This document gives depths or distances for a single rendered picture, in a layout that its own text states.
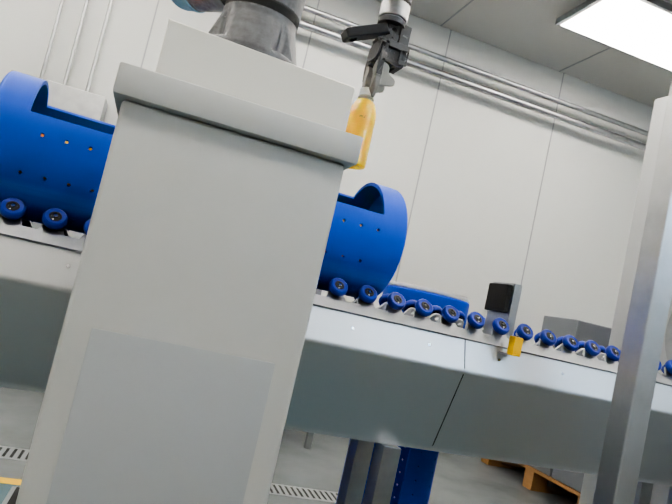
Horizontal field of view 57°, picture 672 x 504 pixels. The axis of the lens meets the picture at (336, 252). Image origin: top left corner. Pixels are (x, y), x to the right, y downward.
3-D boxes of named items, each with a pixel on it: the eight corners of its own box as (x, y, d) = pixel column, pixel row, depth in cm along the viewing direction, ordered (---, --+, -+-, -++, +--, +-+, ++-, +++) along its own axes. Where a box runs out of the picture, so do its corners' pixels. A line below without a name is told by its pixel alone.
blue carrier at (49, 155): (399, 295, 138) (416, 176, 145) (-39, 188, 108) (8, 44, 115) (347, 305, 164) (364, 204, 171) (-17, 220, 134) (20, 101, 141)
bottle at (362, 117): (336, 166, 157) (352, 96, 158) (363, 172, 157) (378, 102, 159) (337, 160, 150) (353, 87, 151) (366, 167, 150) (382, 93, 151)
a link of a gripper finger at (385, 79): (394, 98, 152) (399, 65, 154) (373, 90, 150) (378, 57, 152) (388, 103, 155) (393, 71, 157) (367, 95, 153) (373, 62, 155)
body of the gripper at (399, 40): (405, 69, 155) (416, 24, 156) (375, 56, 152) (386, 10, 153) (392, 77, 162) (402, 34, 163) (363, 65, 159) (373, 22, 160)
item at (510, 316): (511, 343, 163) (522, 285, 164) (498, 340, 161) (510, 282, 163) (488, 338, 172) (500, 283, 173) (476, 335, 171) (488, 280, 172)
